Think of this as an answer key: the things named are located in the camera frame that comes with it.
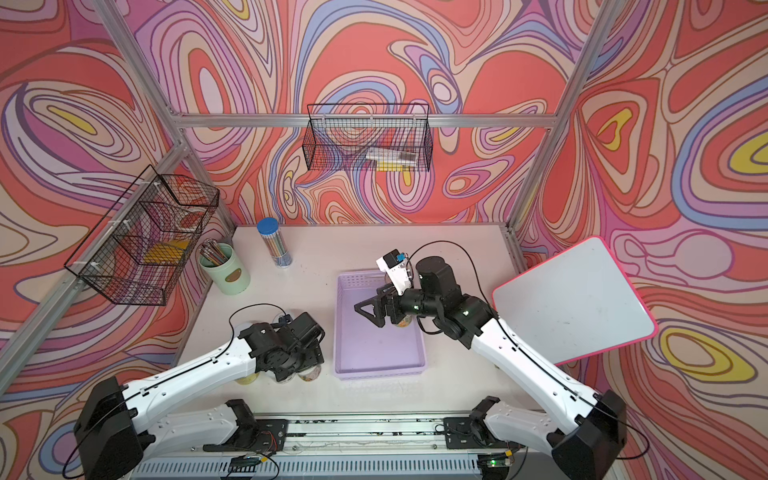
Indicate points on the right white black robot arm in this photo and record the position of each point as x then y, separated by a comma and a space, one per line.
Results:
516, 360

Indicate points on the clear tube blue lid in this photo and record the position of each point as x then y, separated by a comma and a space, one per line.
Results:
269, 230

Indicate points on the purple plastic perforated basket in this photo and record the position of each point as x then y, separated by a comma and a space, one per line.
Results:
362, 350

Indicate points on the aluminium rail front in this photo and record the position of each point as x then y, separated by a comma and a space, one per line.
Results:
394, 448

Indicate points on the white board pink frame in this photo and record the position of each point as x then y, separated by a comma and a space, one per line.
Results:
576, 304

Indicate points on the green cup with pencils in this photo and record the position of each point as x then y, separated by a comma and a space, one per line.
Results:
223, 266

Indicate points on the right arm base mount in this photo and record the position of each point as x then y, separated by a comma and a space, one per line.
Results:
471, 432

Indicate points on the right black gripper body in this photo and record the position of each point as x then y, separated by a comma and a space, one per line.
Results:
410, 303

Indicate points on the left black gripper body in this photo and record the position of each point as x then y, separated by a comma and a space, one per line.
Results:
301, 359

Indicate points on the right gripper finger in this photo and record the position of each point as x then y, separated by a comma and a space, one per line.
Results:
381, 296
372, 310

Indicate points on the can with white plastic lid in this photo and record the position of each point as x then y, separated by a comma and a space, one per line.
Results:
310, 374

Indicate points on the orange can plastic lid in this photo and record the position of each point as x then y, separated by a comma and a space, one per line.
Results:
404, 322

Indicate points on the black wire basket left wall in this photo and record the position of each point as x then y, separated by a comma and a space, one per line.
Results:
138, 251

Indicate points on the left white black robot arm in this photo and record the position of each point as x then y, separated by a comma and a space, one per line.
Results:
121, 425

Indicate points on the items in back basket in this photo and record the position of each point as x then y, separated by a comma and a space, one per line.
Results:
389, 160

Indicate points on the yellow label pull-tab can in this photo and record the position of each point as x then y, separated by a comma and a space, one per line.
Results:
247, 380

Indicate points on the black wire basket back wall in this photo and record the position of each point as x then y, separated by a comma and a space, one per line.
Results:
338, 135

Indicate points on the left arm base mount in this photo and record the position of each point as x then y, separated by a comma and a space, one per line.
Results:
251, 434

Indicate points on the black wire basket wall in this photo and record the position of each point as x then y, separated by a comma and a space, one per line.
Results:
338, 135
138, 251

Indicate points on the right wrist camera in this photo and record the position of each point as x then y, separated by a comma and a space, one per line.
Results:
395, 265

